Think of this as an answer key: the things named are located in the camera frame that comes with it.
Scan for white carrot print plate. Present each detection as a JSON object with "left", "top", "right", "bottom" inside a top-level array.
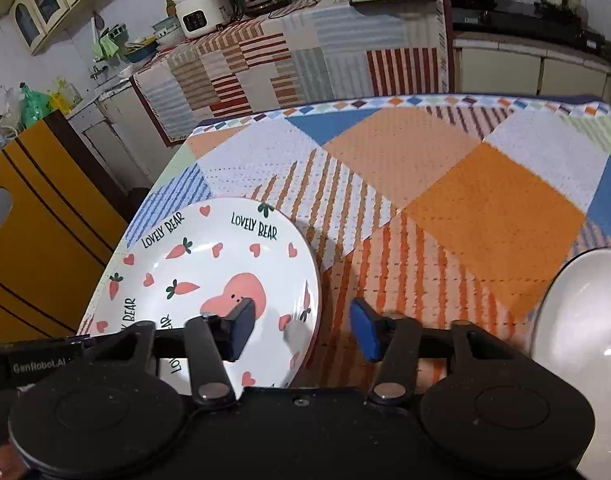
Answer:
[{"left": 78, "top": 197, "right": 322, "bottom": 391}]

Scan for cream base cabinet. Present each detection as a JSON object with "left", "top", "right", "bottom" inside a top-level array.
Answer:
[{"left": 455, "top": 42, "right": 611, "bottom": 106}]

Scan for stacked pale bowls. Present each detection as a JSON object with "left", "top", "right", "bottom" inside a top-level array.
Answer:
[{"left": 152, "top": 17, "right": 186, "bottom": 47}]

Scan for green cloth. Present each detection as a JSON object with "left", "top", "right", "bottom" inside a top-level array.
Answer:
[{"left": 92, "top": 27, "right": 128, "bottom": 58}]

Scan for white rice cooker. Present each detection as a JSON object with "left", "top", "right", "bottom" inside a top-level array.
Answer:
[{"left": 176, "top": 0, "right": 232, "bottom": 38}]

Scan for striped patchwork counter cloth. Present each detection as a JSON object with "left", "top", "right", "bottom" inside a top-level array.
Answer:
[{"left": 130, "top": 0, "right": 449, "bottom": 146}]

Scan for white bowl with dark rim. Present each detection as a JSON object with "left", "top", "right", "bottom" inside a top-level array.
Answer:
[{"left": 530, "top": 247, "right": 611, "bottom": 476}]

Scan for green plastic bag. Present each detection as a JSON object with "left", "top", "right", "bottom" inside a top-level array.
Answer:
[{"left": 19, "top": 82, "right": 53, "bottom": 128}]

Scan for patchwork checked tablecloth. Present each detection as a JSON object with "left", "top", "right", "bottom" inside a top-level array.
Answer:
[{"left": 78, "top": 94, "right": 611, "bottom": 391}]

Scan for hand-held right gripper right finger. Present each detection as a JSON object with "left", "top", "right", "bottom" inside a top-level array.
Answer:
[{"left": 349, "top": 297, "right": 526, "bottom": 406}]

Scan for yellow wooden chair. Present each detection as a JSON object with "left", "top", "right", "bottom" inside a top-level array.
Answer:
[{"left": 0, "top": 110, "right": 128, "bottom": 343}]

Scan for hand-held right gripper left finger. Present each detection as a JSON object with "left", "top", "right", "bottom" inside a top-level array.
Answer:
[{"left": 92, "top": 300, "right": 258, "bottom": 408}]

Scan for blue basin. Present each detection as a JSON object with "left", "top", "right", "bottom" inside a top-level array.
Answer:
[{"left": 125, "top": 37, "right": 158, "bottom": 63}]

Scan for black gas stove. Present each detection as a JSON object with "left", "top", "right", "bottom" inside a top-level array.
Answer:
[{"left": 453, "top": 7, "right": 611, "bottom": 53}]

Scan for cream wall cabinets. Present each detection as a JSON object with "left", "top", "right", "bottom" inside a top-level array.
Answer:
[{"left": 0, "top": 0, "right": 161, "bottom": 56}]

